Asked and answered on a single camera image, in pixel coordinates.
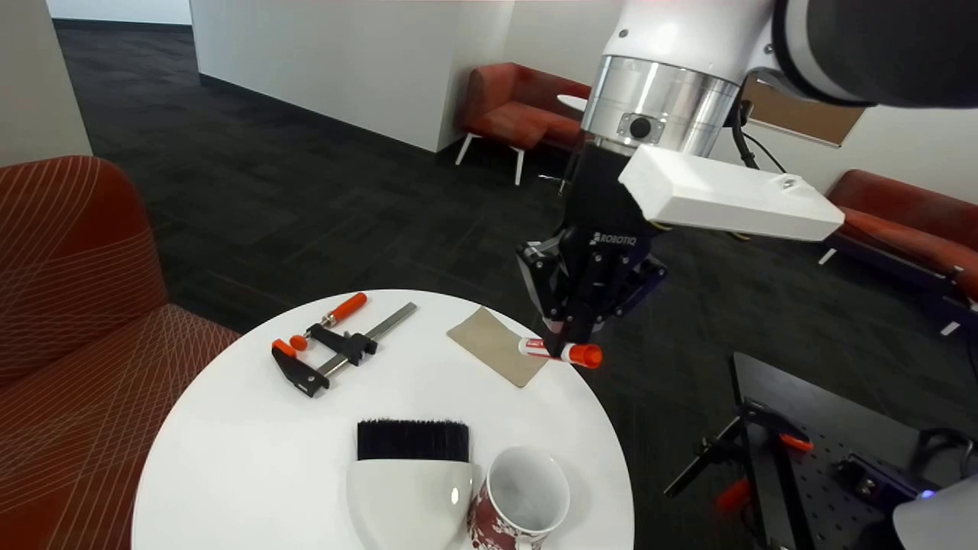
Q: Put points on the brown paper sheet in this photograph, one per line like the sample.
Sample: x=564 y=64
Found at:
x=494 y=347

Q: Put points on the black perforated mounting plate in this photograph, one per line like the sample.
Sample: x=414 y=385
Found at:
x=844 y=428

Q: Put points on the red background sofa white legs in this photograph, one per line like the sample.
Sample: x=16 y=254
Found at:
x=520 y=108

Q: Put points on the brown cardboard panel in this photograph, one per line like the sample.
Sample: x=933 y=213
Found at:
x=804 y=111

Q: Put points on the red background sofa dark legs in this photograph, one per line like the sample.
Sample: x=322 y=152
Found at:
x=905 y=223

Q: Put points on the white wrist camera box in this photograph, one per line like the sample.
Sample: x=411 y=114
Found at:
x=728 y=200

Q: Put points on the orange black plate clamp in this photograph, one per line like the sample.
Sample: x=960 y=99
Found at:
x=719 y=483
x=780 y=443

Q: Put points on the red and white mug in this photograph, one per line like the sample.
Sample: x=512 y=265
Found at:
x=520 y=506

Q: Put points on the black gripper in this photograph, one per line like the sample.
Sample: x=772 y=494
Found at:
x=601 y=246

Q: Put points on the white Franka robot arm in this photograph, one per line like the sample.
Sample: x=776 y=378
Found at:
x=672 y=95

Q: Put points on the orange striped sofa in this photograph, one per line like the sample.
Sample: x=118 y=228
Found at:
x=72 y=336

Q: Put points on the orange white marker pen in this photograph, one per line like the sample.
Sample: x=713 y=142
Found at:
x=568 y=353

